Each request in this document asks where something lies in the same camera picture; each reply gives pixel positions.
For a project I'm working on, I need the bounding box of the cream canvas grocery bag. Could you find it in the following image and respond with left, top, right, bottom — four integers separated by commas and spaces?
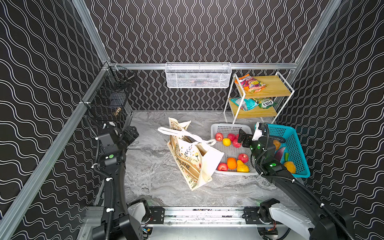
158, 118, 224, 191

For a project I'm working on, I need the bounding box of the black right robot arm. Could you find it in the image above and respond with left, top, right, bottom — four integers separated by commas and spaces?
238, 123, 355, 240

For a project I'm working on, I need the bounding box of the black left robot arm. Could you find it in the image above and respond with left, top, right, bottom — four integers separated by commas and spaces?
84, 115, 144, 240

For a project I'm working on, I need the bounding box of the teal snack bag lower shelf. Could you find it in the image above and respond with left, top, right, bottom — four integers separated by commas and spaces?
230, 97, 258, 112

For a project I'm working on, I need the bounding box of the green white snack bag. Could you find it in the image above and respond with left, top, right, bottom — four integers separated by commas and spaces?
254, 98, 276, 109

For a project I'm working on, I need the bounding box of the orange snack bag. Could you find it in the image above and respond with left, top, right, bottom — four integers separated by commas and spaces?
235, 74, 267, 94

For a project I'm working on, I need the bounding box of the red apple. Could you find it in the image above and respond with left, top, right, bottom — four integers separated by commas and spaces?
228, 134, 236, 142
217, 163, 229, 172
238, 154, 249, 164
215, 133, 224, 142
232, 139, 242, 148

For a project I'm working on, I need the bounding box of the yellow lemon with leaves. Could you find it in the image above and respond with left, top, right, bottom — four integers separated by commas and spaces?
222, 138, 232, 147

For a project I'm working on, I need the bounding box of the white plastic basket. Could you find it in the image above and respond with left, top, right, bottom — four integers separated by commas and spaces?
211, 123, 258, 176

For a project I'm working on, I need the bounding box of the orange crinkled fruit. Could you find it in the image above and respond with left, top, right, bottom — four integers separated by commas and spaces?
227, 158, 237, 170

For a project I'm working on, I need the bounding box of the yellow pear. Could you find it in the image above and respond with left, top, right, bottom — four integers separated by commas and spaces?
236, 160, 250, 173

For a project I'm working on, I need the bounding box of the brown potato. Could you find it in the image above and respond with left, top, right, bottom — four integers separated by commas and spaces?
273, 140, 281, 151

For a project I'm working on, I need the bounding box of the dark green cucumber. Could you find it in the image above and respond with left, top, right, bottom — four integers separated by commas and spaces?
271, 136, 286, 144

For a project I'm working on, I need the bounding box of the teal plastic basket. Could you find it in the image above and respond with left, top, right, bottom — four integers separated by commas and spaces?
268, 124, 310, 178

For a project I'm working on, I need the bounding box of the white wooden two-tier shelf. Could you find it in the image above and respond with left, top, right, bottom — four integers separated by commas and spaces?
224, 72, 295, 124

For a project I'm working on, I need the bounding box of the yellow squash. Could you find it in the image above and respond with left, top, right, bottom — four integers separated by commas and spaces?
284, 153, 297, 174

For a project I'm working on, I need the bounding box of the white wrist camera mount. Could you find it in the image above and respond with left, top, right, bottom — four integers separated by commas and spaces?
252, 122, 265, 141

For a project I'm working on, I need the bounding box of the black wire wall basket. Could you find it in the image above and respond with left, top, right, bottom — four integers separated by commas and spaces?
86, 65, 136, 123

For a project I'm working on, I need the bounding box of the white wire wall basket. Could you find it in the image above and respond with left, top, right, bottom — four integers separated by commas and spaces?
165, 62, 232, 89

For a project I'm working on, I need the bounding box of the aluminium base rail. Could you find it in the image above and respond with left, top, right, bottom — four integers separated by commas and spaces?
128, 205, 328, 228

